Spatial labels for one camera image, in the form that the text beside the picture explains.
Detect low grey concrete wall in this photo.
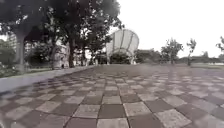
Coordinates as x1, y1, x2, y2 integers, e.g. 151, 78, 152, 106
0, 65, 96, 93

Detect thin leaning tree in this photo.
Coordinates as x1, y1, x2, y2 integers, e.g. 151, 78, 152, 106
185, 38, 198, 67

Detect sparse thin tree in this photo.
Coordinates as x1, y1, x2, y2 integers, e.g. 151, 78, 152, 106
215, 35, 224, 61

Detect small bushy tree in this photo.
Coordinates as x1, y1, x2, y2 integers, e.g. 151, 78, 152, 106
160, 38, 184, 65

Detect distant dark bushes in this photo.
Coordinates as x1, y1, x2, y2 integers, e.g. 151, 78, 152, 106
134, 48, 163, 64

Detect pale shell-shaped canopy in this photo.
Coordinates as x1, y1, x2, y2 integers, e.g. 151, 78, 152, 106
105, 28, 140, 65

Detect chequered stone paved plaza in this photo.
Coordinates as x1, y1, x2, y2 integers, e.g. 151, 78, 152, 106
0, 64, 224, 128

